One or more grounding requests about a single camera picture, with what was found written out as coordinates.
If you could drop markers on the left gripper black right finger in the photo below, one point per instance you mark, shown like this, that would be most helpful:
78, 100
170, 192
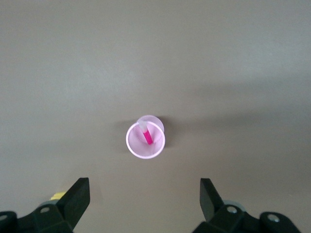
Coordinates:
213, 208

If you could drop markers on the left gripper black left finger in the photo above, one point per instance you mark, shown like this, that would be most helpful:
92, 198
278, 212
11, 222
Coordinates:
70, 206

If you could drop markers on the pink marker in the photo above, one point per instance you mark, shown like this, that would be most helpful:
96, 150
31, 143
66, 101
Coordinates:
147, 137

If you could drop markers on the colourful puzzle cube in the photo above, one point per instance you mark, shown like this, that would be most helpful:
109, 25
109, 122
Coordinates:
57, 195

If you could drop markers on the pink mesh cup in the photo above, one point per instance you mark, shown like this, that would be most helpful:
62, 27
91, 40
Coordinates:
138, 148

